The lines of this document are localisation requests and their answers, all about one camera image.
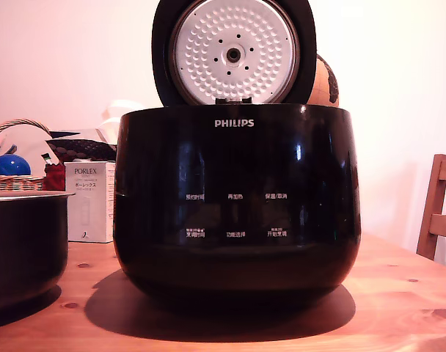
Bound black Philips rice cooker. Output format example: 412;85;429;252
114;103;362;305

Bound rice cooker lid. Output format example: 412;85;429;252
151;0;318;107

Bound black metallic inner pot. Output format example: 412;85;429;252
0;191;76;312

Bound white paper bag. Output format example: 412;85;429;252
95;100;142;144

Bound white Porlex box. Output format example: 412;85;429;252
64;161;117;243

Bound orange patterned globe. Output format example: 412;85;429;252
307;54;341;107

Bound dark hexagon patterned cloth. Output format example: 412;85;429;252
45;138;117;164

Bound red fabric pouch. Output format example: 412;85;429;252
43;162;67;192

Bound blue ball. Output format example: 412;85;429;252
0;153;32;177

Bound wooden chair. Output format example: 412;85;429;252
416;154;446;262

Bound wicker basket with handle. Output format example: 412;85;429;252
0;118;54;193

